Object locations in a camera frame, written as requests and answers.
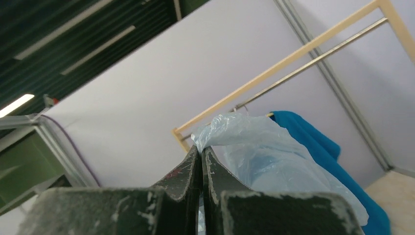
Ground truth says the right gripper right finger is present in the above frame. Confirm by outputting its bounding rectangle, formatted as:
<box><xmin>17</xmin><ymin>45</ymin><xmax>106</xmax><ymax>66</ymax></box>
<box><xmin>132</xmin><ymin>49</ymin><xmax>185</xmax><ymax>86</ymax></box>
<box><xmin>201</xmin><ymin>147</ymin><xmax>363</xmax><ymax>235</ymax></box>

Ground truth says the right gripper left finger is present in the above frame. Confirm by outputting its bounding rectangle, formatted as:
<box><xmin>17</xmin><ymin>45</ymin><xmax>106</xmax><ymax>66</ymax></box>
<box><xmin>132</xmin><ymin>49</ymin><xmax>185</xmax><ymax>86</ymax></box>
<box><xmin>18</xmin><ymin>146</ymin><xmax>202</xmax><ymax>235</ymax></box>

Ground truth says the light blue plastic trash bag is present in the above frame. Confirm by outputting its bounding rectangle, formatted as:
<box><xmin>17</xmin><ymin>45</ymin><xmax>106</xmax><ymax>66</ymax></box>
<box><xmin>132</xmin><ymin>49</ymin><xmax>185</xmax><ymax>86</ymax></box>
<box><xmin>191</xmin><ymin>113</ymin><xmax>369</xmax><ymax>229</ymax></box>

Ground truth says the blue t-shirt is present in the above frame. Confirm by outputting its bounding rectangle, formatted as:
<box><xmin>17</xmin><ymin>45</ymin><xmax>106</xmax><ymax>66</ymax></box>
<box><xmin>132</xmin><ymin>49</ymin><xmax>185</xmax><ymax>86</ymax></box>
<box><xmin>270</xmin><ymin>111</ymin><xmax>392</xmax><ymax>235</ymax></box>

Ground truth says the wooden clothes rack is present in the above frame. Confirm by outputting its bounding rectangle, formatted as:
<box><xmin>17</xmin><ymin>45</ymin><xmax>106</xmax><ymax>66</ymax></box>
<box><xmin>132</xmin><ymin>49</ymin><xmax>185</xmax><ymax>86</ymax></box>
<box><xmin>172</xmin><ymin>0</ymin><xmax>415</xmax><ymax>152</ymax></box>

